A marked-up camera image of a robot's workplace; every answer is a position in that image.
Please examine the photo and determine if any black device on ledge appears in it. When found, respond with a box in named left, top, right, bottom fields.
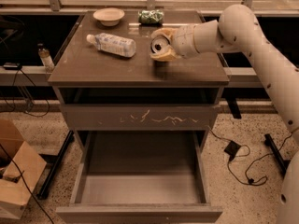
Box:
left=3, top=63, right=22, bottom=70

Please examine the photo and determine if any black floor bar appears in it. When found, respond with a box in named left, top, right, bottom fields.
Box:
left=264, top=133, right=291, bottom=176
left=36, top=131, right=74, bottom=200

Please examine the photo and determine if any dark blue pepsi can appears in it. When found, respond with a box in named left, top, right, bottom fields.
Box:
left=150, top=35, right=169, bottom=54

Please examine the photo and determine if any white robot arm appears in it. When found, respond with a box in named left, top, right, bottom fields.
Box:
left=150, top=5, right=299, bottom=144

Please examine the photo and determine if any black power adapter with cable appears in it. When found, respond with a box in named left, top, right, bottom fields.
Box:
left=209, top=129, right=292, bottom=187

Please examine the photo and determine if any green chip bag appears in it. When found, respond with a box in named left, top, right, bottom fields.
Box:
left=138, top=10, right=164, bottom=24

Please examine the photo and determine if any open grey middle drawer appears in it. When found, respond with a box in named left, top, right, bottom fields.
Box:
left=56, top=131, right=222, bottom=224

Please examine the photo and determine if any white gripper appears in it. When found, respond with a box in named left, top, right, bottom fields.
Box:
left=150, top=24, right=198, bottom=62

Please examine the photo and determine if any white ceramic bowl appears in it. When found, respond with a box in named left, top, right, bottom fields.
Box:
left=93, top=7, right=125, bottom=27

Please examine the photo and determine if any black floor bar right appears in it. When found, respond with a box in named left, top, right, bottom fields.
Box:
left=264, top=133, right=291, bottom=176

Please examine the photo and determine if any small bottle on ledge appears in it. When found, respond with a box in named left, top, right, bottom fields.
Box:
left=37, top=43, right=55, bottom=73

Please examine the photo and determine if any black floor bar left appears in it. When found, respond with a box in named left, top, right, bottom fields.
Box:
left=36, top=131, right=74, bottom=200

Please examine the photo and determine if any clear plastic water bottle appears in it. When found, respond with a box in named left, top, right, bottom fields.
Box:
left=86, top=33, right=136, bottom=58

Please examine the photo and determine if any cardboard box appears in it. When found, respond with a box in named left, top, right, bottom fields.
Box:
left=0, top=119, right=47, bottom=219

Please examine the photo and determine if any closed grey upper drawer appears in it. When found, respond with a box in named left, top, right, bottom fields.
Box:
left=61, top=105, right=220, bottom=131

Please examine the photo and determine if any grey drawer cabinet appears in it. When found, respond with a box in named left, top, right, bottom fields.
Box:
left=49, top=10, right=229, bottom=146

